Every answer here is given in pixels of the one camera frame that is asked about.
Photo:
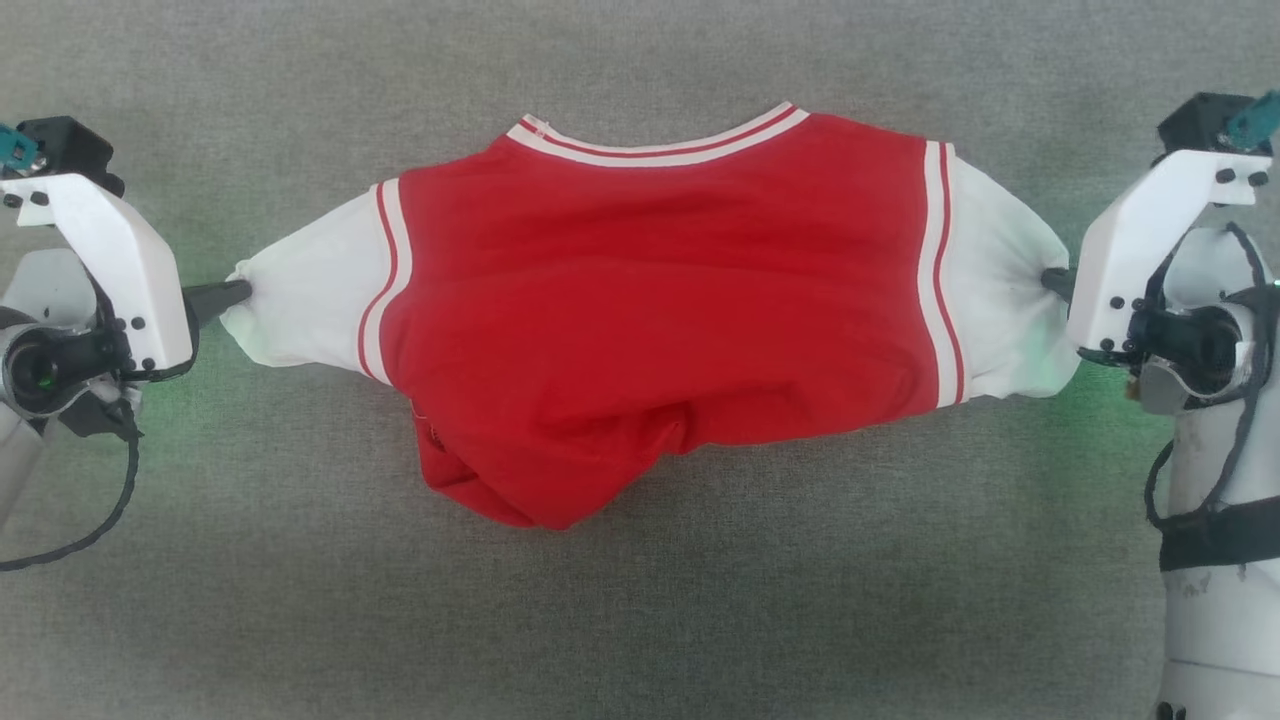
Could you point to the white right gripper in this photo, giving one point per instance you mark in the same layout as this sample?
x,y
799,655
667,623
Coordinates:
x,y
1140,240

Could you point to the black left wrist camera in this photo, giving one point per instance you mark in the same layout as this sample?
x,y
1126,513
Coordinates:
x,y
60,150

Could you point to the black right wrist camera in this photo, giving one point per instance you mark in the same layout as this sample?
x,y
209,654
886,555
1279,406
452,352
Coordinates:
x,y
1215,118

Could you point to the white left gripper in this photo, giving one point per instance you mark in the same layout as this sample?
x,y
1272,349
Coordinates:
x,y
120,260

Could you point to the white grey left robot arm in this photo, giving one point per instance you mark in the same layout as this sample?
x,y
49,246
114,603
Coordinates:
x,y
45,365

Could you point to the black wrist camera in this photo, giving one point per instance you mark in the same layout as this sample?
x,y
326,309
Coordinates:
x,y
60,150
1215,118

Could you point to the red and white shirt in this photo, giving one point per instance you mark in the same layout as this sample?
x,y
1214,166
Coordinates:
x,y
650,300

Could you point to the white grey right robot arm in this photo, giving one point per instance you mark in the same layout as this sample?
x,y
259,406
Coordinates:
x,y
1225,600

